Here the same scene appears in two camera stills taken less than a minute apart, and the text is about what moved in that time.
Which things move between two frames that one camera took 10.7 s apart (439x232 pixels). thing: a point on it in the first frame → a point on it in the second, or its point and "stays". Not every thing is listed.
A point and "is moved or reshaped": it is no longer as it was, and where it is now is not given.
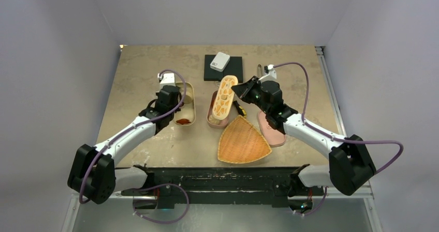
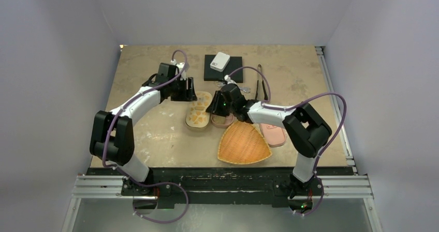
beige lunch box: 186,116 → 197,129
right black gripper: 244,90 → 215,106
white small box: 220,61 stays
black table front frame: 255,188 stays
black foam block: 234,67 stays
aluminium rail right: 332,90 stays
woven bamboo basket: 242,142 stays
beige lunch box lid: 224,97 is moved or reshaped
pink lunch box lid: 272,136 stays
